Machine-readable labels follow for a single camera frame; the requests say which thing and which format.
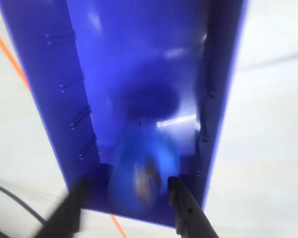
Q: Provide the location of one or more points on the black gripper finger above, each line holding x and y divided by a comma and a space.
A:
191, 213
64, 210

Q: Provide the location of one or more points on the blue plastic box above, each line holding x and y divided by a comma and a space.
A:
139, 62

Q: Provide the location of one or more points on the orange tape line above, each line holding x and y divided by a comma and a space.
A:
5, 47

